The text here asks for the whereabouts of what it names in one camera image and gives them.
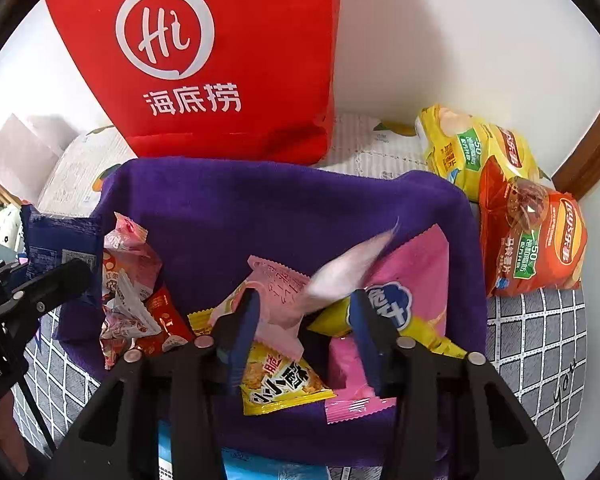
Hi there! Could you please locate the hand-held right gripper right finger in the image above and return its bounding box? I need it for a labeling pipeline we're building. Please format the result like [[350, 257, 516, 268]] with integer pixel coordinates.
[[347, 289, 566, 480]]

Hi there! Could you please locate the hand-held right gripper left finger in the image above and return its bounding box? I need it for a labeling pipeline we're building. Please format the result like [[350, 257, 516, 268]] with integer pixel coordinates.
[[55, 286, 262, 480]]

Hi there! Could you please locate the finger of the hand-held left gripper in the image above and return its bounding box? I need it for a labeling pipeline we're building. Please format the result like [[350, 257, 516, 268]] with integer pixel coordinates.
[[7, 257, 95, 313]]

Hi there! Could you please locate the dark blue snack packet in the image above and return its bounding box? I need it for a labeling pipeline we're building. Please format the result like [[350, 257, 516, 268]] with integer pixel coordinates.
[[20, 205, 106, 306]]

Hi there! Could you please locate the yellow rice cracker snack packet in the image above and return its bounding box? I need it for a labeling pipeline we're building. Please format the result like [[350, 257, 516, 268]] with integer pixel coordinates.
[[187, 282, 337, 417]]

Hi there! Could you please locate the small pink snack packet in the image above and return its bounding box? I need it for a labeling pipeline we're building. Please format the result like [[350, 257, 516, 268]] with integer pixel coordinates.
[[215, 255, 313, 361]]

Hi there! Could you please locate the purple cloth storage box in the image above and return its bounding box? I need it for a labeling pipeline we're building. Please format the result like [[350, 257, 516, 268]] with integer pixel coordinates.
[[52, 156, 488, 466]]

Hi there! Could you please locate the white and red snack packet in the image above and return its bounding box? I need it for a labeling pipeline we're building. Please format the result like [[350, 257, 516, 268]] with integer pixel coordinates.
[[99, 270, 162, 368]]

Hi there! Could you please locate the yellow and pink snack packet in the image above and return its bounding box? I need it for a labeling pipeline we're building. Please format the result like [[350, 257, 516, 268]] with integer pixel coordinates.
[[307, 224, 468, 423]]

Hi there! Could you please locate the white printed pillow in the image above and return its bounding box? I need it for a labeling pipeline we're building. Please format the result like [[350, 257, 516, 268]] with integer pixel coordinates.
[[37, 112, 431, 218]]

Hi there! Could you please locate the blue and white tissue pack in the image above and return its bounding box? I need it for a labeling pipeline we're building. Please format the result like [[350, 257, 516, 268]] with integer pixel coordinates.
[[157, 420, 331, 480]]

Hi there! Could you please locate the white paper sheet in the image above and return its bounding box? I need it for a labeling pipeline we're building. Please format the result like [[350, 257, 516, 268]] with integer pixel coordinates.
[[0, 112, 81, 201]]

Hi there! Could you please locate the grey checked bed sheet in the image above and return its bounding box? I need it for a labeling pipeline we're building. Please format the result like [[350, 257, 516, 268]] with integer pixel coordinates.
[[10, 280, 588, 480]]

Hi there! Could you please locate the orange potato chips bag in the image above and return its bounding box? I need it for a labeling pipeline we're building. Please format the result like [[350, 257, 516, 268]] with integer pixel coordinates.
[[478, 157, 588, 298]]

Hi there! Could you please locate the yellow potato chips bag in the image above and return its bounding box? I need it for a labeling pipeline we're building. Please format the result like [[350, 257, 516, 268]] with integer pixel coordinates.
[[415, 105, 553, 196]]

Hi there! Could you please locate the red paper bag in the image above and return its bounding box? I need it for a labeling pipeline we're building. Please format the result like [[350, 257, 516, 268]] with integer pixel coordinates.
[[42, 0, 342, 166]]

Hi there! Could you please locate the wooden door frame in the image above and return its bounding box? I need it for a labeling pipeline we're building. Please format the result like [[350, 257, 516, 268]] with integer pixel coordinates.
[[552, 52, 600, 201]]

